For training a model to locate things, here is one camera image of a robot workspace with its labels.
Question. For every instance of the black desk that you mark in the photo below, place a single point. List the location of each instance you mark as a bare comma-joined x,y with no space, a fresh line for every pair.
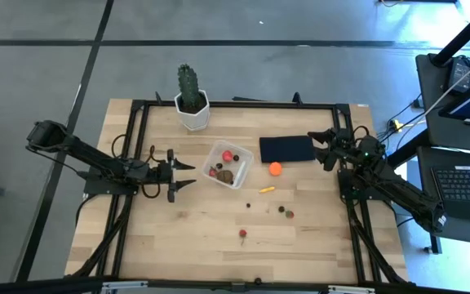
426,81

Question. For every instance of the black power adapter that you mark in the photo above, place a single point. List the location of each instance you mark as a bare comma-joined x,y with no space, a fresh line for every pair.
458,73

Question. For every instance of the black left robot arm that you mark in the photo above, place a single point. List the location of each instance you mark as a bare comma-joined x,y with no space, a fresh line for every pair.
92,157

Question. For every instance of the orange toy tangerine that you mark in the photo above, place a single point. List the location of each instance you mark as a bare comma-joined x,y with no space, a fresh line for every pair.
275,168

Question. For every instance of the small red toy strawberry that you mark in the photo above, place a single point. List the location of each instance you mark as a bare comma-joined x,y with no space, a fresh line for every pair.
212,172

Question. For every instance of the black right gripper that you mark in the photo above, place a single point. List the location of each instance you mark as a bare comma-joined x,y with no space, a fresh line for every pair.
347,147

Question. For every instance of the black cloth mat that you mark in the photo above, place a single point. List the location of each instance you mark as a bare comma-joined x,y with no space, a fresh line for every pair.
287,149

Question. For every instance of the strawberry with big green leaves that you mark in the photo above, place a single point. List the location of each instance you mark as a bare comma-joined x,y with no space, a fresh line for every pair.
242,232

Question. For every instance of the black laptop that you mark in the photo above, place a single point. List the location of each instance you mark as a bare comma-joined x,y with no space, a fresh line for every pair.
463,188

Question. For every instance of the small black knob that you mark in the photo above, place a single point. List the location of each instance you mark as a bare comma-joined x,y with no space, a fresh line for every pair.
257,281

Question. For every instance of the white hexagonal plant pot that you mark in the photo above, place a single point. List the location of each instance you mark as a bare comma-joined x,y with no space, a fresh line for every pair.
196,120

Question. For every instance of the black metal table frame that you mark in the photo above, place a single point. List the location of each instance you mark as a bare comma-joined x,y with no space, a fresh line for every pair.
259,104

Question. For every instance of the strawberry with thin green stem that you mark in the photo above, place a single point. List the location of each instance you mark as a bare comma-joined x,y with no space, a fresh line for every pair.
289,214

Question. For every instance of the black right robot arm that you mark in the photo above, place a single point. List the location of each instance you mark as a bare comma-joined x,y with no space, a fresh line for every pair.
398,192

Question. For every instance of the brown toy kiwi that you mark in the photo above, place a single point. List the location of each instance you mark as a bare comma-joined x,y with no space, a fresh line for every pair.
224,176

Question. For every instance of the clear plastic tupperware container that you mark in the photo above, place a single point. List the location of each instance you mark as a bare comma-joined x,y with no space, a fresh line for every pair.
243,157

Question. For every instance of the round red toy fruit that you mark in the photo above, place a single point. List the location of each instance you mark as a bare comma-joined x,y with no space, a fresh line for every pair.
227,156

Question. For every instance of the yellow toy banana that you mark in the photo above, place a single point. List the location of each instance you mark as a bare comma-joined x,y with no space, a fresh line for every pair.
267,189

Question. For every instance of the yellow plug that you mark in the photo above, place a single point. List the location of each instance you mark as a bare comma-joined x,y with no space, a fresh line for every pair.
397,123

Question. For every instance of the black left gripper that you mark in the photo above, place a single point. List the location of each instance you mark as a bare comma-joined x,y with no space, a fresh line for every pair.
160,172

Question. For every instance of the black diagonal pole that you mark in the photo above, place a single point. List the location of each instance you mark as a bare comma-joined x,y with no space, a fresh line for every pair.
463,34

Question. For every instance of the green cactus plant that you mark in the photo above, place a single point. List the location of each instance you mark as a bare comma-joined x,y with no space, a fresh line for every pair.
188,85

